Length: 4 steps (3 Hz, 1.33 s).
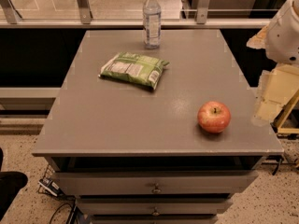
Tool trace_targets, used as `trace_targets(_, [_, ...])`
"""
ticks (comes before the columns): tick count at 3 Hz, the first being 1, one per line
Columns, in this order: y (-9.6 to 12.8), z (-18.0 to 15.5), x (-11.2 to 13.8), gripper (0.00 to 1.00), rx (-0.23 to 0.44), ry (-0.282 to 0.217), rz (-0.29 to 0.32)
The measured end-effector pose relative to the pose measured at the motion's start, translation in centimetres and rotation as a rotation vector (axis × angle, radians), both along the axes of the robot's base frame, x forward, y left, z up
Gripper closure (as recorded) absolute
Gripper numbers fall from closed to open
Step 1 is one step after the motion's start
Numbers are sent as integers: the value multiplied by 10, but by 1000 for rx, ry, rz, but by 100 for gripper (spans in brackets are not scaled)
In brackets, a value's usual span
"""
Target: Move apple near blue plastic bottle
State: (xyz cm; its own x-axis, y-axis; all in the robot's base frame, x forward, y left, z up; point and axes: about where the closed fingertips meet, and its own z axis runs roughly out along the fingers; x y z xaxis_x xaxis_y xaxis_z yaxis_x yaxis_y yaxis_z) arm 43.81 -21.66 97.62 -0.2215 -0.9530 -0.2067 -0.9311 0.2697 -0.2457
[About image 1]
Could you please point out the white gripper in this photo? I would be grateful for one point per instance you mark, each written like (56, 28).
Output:
(284, 36)

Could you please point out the red apple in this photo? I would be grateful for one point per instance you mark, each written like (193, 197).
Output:
(213, 117)

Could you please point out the clear blue plastic water bottle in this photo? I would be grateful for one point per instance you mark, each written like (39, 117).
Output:
(152, 24)

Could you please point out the green chip bag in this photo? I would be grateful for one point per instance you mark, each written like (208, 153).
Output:
(134, 68)

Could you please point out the drawer with knob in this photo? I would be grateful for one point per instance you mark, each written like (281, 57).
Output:
(153, 206)
(154, 183)

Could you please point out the grey drawer cabinet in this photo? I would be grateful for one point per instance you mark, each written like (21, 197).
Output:
(101, 125)

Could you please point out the top drawer with knob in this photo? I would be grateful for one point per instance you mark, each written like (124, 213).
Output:
(154, 183)

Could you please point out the power strip on floor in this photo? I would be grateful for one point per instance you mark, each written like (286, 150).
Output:
(50, 186)

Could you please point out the metal window railing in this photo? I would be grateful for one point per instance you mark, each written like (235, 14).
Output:
(128, 13)

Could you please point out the black chair edge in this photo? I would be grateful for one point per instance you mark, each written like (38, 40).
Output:
(10, 184)

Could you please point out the yellow frame at right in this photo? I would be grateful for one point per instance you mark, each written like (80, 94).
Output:
(288, 108)

